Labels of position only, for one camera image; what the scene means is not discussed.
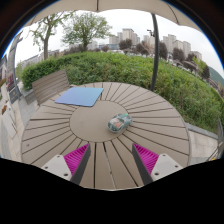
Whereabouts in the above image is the dark curved umbrella pole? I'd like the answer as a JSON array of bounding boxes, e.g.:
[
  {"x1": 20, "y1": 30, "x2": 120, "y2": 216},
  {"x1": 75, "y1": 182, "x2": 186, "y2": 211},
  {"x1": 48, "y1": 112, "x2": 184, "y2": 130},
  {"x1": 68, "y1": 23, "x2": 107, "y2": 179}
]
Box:
[{"x1": 146, "y1": 13, "x2": 161, "y2": 92}]

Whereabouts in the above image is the dark sign post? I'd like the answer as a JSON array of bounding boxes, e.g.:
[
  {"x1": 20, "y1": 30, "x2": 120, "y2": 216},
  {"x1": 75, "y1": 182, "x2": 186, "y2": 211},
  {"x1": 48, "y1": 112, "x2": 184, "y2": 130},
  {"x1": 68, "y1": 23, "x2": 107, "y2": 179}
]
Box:
[{"x1": 8, "y1": 31, "x2": 24, "y2": 104}]

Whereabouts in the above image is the blue mouse pad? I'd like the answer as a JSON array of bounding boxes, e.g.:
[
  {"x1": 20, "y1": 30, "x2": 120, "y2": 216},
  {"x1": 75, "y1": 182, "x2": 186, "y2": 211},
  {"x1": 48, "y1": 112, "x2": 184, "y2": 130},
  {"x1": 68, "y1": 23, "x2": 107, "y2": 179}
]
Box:
[{"x1": 54, "y1": 86, "x2": 105, "y2": 108}]

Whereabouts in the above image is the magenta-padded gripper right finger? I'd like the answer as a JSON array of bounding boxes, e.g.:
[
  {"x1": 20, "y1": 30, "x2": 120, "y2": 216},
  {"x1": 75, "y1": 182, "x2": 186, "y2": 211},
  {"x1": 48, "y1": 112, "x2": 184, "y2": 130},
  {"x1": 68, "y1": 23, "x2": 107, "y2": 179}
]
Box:
[{"x1": 131, "y1": 142, "x2": 184, "y2": 187}]

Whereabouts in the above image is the green hedge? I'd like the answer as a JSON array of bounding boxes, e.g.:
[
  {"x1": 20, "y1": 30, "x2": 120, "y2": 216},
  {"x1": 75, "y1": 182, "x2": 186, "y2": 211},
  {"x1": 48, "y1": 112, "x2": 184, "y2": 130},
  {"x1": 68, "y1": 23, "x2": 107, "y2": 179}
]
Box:
[{"x1": 20, "y1": 51, "x2": 224, "y2": 133}]

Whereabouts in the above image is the transparent computer mouse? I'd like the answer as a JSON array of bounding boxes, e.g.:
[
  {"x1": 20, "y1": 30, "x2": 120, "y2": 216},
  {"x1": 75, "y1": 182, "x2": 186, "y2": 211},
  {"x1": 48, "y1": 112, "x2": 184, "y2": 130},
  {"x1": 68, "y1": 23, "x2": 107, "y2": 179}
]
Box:
[{"x1": 107, "y1": 112, "x2": 134, "y2": 133}]

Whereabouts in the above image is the beige umbrella canopy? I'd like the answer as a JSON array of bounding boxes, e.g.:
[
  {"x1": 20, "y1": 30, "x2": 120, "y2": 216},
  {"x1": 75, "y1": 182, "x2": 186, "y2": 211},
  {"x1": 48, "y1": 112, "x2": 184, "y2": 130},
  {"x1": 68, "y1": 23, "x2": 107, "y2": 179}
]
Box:
[{"x1": 24, "y1": 0, "x2": 203, "y2": 33}]

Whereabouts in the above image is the round-crowned green tree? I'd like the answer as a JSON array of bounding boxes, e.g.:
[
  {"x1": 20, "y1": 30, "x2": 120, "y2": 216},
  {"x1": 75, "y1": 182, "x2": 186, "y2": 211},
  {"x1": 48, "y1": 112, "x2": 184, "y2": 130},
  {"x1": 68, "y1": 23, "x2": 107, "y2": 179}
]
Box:
[{"x1": 61, "y1": 12, "x2": 113, "y2": 51}]

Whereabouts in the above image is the thin-trunk sparse tree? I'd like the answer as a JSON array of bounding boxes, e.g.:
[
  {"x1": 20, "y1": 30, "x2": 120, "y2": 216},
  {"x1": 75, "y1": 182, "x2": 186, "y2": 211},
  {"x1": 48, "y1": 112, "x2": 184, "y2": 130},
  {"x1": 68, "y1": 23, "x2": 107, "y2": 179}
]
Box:
[{"x1": 29, "y1": 10, "x2": 77, "y2": 61}]

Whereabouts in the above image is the group of apartment buildings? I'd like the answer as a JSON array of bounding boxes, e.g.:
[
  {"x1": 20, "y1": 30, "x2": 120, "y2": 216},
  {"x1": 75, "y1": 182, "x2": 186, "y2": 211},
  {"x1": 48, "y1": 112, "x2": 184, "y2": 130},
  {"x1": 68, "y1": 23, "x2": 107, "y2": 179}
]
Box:
[{"x1": 108, "y1": 28, "x2": 203, "y2": 61}]

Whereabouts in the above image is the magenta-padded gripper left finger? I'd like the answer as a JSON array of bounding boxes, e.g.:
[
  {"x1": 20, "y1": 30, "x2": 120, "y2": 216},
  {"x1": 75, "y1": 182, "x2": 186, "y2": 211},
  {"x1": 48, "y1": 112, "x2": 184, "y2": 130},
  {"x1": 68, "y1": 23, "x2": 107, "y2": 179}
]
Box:
[{"x1": 41, "y1": 143, "x2": 92, "y2": 186}]

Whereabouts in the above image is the grey slatted chair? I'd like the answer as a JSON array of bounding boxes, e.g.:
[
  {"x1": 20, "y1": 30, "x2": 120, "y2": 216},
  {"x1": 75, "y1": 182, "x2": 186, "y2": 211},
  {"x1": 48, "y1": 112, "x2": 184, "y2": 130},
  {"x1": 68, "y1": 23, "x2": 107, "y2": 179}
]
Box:
[{"x1": 31, "y1": 69, "x2": 71, "y2": 106}]

